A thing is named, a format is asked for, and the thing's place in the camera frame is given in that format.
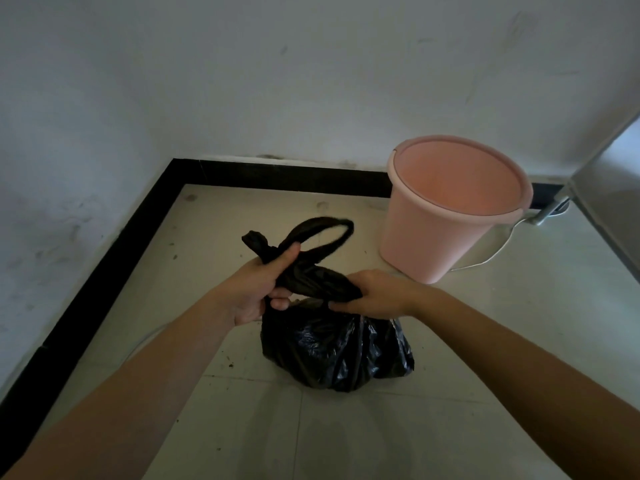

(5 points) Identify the person's left hand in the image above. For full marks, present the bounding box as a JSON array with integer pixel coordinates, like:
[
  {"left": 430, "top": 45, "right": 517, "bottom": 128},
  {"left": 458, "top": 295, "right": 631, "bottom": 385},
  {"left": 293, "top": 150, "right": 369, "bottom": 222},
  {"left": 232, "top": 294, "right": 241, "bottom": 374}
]
[{"left": 216, "top": 241, "right": 302, "bottom": 327}]

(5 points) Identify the person's right hand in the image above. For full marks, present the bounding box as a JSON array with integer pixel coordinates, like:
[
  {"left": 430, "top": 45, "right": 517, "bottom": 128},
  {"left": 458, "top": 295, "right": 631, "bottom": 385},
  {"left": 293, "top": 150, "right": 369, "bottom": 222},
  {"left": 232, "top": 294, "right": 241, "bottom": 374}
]
[{"left": 328, "top": 269, "right": 426, "bottom": 320}]

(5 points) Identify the black plastic garbage bag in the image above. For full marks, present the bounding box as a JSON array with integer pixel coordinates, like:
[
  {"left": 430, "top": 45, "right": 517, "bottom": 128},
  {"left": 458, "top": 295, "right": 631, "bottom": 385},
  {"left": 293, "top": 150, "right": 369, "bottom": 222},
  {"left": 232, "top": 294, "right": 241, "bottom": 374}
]
[{"left": 241, "top": 217, "right": 415, "bottom": 393}]

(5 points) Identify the person's right forearm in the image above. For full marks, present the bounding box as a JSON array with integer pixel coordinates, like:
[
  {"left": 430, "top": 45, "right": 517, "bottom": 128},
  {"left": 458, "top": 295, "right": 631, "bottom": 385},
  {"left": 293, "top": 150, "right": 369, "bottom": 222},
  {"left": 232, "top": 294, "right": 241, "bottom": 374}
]
[{"left": 416, "top": 287, "right": 640, "bottom": 480}]

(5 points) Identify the person's left forearm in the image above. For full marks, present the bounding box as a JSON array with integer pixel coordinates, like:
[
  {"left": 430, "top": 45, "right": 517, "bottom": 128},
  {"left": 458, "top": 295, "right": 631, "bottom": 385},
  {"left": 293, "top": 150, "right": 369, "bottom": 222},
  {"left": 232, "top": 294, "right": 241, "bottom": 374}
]
[{"left": 0, "top": 290, "right": 236, "bottom": 480}]

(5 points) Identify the pink plastic bucket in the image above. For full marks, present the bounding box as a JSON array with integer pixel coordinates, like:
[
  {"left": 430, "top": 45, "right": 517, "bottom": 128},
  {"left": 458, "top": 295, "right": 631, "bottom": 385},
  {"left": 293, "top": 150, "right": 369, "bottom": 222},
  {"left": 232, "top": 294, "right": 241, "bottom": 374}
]
[{"left": 379, "top": 135, "right": 534, "bottom": 285}]

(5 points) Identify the metal door stopper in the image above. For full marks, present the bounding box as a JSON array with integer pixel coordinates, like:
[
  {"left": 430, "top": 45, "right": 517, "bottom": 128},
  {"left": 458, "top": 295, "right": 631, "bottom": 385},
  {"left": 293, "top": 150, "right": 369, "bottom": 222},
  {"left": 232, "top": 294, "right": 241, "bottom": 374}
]
[{"left": 530, "top": 196, "right": 571, "bottom": 226}]

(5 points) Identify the metal bucket handle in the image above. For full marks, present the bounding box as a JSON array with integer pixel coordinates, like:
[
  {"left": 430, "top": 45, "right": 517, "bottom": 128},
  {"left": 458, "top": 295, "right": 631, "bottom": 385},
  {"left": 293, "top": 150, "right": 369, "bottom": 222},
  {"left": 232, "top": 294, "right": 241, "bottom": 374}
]
[{"left": 449, "top": 218, "right": 532, "bottom": 273}]

